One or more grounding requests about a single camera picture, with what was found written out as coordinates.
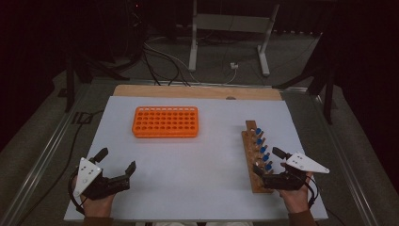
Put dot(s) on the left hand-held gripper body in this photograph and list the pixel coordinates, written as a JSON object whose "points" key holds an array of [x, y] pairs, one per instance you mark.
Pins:
{"points": [[94, 185]]}

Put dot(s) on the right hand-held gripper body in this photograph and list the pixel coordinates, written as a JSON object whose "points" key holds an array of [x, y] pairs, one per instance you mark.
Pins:
{"points": [[291, 179]]}

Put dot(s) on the blue-capped clear tube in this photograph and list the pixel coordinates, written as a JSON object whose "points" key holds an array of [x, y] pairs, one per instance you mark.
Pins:
{"points": [[268, 167], [259, 141], [263, 149], [266, 157], [258, 131]]}

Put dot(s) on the wooden tube rack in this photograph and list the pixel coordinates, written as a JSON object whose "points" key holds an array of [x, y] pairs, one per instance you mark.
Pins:
{"points": [[249, 147]]}

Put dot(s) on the orange plastic tube rack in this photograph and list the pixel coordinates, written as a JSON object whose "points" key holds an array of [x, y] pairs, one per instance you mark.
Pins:
{"points": [[165, 122]]}

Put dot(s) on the person's left hand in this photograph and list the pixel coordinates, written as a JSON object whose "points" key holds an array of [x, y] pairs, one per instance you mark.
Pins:
{"points": [[98, 207]]}

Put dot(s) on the person's right hand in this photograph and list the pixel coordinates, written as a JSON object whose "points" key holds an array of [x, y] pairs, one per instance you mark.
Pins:
{"points": [[296, 201]]}

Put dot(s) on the white table mat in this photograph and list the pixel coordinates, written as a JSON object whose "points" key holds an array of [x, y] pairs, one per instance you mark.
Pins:
{"points": [[204, 169]]}

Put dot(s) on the black angled stand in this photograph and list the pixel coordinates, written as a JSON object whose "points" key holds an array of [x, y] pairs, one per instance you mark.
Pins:
{"points": [[327, 94]]}

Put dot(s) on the black tripod stand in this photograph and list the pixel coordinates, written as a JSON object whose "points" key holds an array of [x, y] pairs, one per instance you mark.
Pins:
{"points": [[70, 81]]}

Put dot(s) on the dark equipment rack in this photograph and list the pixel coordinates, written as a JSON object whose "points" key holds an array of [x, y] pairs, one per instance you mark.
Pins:
{"points": [[135, 28]]}

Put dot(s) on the white metal stand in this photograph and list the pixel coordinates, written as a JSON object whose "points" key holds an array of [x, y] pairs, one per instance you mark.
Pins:
{"points": [[230, 23]]}

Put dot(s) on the aluminium floor rail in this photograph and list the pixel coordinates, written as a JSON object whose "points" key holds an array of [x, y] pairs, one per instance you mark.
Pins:
{"points": [[37, 169], [348, 169]]}

